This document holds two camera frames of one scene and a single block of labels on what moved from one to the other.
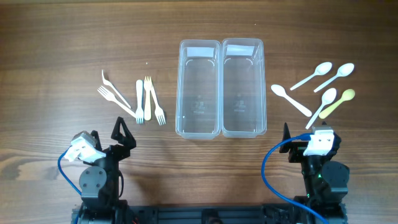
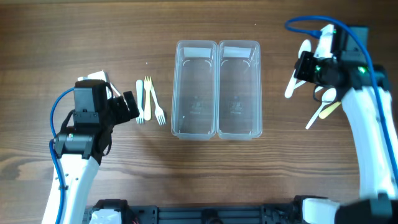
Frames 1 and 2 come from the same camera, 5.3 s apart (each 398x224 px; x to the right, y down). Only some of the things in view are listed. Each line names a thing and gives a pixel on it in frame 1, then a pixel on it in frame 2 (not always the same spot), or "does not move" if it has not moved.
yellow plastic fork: [147, 86] does not move
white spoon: [280, 91] -> [306, 46]
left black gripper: [115, 149] -> [125, 107]
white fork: [158, 112] does not move
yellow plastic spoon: [347, 94] does not move
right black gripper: [296, 150] -> [305, 68]
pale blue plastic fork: [139, 112] does not move
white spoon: [328, 97] does not move
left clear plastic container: [198, 89] does not move
